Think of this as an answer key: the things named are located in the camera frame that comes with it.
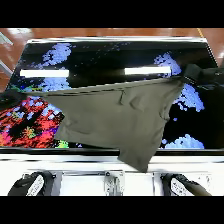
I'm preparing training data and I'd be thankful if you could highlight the silver frame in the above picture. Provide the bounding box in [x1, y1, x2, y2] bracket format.
[0, 152, 224, 197]

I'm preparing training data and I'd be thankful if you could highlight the olive green T-shirt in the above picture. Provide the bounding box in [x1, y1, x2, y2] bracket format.
[42, 77, 185, 174]

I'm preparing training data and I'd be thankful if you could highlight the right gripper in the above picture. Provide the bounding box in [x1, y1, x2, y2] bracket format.
[181, 63, 203, 86]

